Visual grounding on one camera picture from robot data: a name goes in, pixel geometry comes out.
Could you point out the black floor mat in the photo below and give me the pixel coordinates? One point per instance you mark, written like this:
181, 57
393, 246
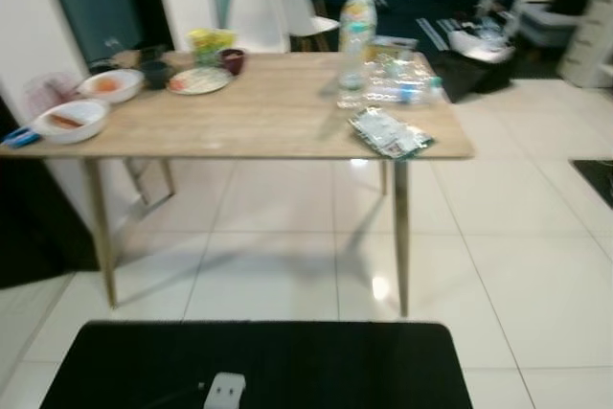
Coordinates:
596, 179

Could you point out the white drawer cabinet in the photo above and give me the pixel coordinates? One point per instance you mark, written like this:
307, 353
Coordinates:
589, 35

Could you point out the black floor bag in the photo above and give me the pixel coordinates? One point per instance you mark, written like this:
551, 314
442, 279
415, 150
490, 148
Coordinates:
469, 74

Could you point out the silver green snack packet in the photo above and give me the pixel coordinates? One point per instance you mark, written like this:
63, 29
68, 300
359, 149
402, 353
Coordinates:
390, 131

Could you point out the shrink-wrapped water bottle pack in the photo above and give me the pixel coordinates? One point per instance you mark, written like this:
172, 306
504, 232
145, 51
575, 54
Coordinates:
407, 79

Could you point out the clear plastic water bottle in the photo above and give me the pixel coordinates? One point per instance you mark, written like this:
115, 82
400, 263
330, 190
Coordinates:
355, 45

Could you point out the light wooden dining table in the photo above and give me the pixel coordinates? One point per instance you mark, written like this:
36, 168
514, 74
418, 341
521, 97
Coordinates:
278, 107

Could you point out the black rounded table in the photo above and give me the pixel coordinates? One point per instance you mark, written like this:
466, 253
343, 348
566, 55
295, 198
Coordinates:
316, 361

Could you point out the white shell chair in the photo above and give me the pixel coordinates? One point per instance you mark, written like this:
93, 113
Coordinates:
257, 16
305, 11

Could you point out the dark red cup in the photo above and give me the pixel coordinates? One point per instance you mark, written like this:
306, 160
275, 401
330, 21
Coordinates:
233, 60

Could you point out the patterned round plate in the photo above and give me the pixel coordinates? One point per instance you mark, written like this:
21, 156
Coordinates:
199, 80

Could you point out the black bowl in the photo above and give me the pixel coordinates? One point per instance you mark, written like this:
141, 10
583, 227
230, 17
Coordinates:
155, 72

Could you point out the white bowl with orange food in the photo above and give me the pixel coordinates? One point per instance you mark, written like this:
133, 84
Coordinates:
110, 84

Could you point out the white bowl with brown food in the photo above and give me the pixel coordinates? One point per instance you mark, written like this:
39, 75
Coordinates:
69, 122

